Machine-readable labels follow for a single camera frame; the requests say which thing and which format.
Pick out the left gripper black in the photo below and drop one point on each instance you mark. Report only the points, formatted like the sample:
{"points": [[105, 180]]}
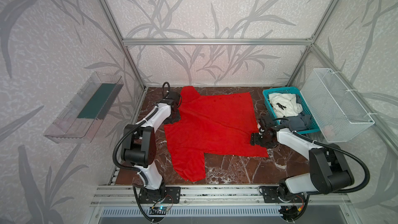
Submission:
{"points": [[174, 115]]}

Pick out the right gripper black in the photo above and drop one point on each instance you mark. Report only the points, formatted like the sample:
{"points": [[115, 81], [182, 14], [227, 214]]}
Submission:
{"points": [[259, 138]]}

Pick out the teal plastic laundry basket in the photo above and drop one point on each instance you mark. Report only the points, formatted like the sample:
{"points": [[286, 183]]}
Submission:
{"points": [[293, 90]]}

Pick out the red t shirt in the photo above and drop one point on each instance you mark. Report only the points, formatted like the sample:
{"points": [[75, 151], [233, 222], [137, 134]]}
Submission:
{"points": [[215, 124]]}

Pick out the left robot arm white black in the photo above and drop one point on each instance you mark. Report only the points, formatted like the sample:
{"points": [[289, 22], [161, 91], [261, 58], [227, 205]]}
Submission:
{"points": [[137, 148]]}

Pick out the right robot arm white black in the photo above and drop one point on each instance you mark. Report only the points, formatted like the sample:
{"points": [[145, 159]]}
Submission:
{"points": [[329, 171]]}

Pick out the white t shirt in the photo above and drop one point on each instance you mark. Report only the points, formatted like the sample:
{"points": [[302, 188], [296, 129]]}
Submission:
{"points": [[285, 105]]}

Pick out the grey t shirt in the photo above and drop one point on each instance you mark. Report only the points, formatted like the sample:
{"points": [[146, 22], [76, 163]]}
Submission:
{"points": [[302, 122]]}

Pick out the green circuit board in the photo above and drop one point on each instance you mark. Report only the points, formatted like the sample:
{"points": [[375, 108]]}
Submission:
{"points": [[159, 210]]}

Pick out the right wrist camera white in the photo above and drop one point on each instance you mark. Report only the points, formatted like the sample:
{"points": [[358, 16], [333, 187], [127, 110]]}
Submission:
{"points": [[261, 128]]}

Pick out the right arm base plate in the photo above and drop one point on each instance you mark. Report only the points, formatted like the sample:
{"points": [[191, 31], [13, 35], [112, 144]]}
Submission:
{"points": [[270, 194]]}

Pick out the white wire mesh basket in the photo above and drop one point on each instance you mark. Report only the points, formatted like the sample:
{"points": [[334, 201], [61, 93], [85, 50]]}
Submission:
{"points": [[335, 105]]}

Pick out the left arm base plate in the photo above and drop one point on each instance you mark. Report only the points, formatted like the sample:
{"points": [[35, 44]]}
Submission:
{"points": [[161, 195]]}

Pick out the clear acrylic wall shelf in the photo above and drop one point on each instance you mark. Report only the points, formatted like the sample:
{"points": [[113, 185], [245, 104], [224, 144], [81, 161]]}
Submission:
{"points": [[81, 119]]}

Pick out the aluminium frame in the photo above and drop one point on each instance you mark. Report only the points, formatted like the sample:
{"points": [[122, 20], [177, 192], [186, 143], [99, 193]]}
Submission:
{"points": [[243, 46]]}

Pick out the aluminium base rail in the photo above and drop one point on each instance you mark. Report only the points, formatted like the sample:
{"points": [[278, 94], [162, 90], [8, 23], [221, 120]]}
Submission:
{"points": [[194, 195]]}

